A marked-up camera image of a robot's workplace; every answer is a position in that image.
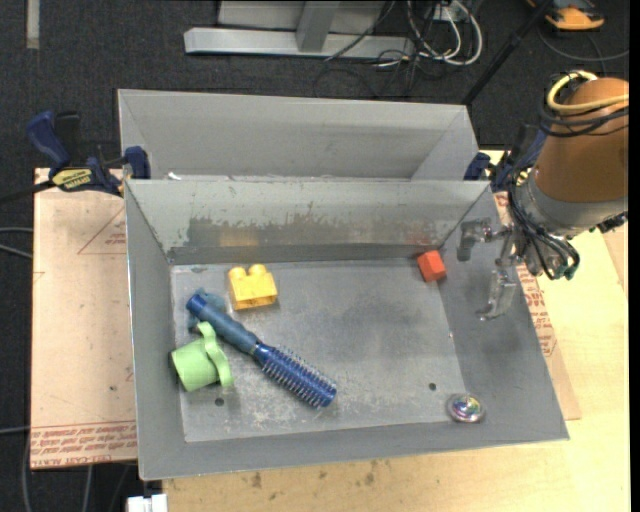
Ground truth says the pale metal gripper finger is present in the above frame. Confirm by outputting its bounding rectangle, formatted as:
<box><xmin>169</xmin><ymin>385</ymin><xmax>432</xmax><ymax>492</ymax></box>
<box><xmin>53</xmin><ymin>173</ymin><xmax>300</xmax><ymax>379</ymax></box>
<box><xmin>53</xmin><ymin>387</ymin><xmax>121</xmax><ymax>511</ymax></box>
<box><xmin>478</xmin><ymin>264</ymin><xmax>519</xmax><ymax>322</ymax></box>
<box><xmin>456</xmin><ymin>217</ymin><xmax>511</xmax><ymax>263</ymax></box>

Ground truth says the orange-red cube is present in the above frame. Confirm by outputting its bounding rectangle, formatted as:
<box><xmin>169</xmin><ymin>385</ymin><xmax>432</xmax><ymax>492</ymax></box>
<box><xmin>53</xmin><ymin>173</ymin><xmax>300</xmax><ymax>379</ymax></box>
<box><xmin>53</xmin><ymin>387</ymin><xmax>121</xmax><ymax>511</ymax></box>
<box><xmin>416</xmin><ymin>249</ymin><xmax>448</xmax><ymax>284</ymax></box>

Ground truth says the grey metal bin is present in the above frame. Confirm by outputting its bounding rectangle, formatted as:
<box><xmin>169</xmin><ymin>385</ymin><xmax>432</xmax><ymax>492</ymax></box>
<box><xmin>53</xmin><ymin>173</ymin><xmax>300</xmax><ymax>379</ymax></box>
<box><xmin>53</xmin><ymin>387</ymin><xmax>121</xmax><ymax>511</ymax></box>
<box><xmin>116</xmin><ymin>88</ymin><xmax>571</xmax><ymax>483</ymax></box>

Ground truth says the yellow toy building block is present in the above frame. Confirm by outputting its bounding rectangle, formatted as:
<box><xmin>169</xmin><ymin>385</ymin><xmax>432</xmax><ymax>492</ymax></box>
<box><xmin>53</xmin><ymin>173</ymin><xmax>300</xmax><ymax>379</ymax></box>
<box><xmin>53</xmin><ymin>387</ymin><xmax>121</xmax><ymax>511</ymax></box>
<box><xmin>227</xmin><ymin>263</ymin><xmax>279</xmax><ymax>312</ymax></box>

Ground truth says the blue hairbrush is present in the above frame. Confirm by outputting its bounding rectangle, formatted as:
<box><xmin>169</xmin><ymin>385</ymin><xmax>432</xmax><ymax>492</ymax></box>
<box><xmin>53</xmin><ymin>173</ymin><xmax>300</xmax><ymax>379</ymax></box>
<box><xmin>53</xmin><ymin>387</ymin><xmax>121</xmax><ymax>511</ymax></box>
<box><xmin>185</xmin><ymin>293</ymin><xmax>338</xmax><ymax>410</ymax></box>

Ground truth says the light green plastic cup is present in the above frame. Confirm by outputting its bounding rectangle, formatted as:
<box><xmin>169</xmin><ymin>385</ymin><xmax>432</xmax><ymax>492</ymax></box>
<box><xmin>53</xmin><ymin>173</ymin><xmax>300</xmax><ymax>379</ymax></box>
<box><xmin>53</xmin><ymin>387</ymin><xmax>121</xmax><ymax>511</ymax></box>
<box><xmin>170</xmin><ymin>321</ymin><xmax>236</xmax><ymax>393</ymax></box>

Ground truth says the brown cardboard board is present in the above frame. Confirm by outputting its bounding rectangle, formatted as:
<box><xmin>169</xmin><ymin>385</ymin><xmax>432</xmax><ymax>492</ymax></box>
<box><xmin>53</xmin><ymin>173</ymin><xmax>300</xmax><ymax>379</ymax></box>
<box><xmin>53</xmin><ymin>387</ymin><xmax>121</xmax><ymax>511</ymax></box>
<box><xmin>29</xmin><ymin>167</ymin><xmax>584</xmax><ymax>472</ymax></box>

